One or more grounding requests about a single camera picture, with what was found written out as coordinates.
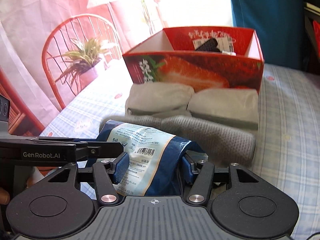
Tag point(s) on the red cardboard box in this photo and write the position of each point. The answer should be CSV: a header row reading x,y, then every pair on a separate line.
x,y
190,70

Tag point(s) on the grey knit cloth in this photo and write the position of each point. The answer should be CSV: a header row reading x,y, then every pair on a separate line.
x,y
212,135

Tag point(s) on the red plastic bag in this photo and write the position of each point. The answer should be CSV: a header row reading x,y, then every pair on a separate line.
x,y
317,32

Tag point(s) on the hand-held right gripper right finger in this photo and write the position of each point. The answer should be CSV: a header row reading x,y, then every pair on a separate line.
x,y
188,170

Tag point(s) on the person's left hand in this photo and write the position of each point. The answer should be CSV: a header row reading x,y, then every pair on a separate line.
x,y
3,196

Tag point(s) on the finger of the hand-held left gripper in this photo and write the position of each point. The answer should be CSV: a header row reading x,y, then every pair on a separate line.
x,y
100,148

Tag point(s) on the blue and white plastic packet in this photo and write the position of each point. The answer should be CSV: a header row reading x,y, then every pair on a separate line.
x,y
150,150

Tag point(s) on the checked blanket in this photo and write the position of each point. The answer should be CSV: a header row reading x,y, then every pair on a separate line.
x,y
287,130

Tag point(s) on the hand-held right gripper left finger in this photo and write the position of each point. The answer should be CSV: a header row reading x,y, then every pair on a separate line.
x,y
121,167

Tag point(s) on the dark blue curtain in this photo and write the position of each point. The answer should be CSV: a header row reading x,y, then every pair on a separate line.
x,y
265,17

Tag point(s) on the black patterned cloth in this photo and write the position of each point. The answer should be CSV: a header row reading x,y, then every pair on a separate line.
x,y
206,44

